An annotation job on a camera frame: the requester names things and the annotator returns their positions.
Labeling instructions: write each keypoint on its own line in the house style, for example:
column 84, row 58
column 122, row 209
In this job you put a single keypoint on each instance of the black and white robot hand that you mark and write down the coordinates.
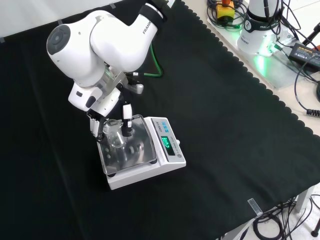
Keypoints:
column 100, row 102

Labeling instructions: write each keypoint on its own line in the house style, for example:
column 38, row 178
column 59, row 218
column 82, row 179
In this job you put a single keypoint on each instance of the grey tape strip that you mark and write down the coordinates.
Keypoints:
column 255, row 207
column 60, row 22
column 2, row 40

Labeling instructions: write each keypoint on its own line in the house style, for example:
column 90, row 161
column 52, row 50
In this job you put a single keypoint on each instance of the white electronic balance steel pan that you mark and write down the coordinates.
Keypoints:
column 175, row 163

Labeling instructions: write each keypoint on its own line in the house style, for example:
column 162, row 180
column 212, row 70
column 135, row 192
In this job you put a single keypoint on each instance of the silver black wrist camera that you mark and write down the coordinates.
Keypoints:
column 137, row 88

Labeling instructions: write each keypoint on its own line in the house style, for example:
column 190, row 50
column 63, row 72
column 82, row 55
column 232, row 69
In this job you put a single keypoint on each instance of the black bench cloth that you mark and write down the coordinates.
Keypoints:
column 212, row 125

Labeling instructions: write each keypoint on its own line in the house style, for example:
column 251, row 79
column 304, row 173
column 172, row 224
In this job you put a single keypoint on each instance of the yellow stop button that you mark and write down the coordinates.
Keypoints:
column 225, row 10

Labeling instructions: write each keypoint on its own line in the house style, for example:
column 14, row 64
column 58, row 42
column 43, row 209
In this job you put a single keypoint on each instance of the black power adapter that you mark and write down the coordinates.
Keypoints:
column 305, row 53

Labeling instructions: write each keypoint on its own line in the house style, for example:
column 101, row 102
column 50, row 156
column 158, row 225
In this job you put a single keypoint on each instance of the black tripod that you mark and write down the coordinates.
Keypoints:
column 309, row 37

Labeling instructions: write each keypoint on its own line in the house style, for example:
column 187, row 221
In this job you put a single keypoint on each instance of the grey bench leg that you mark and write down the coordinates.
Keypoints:
column 305, row 198

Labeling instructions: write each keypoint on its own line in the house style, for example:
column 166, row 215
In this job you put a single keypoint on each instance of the clear glass beaker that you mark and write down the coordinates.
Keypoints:
column 115, row 140

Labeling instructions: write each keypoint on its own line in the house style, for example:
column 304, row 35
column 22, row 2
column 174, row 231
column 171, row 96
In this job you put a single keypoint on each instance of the pale base board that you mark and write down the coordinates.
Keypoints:
column 272, row 72

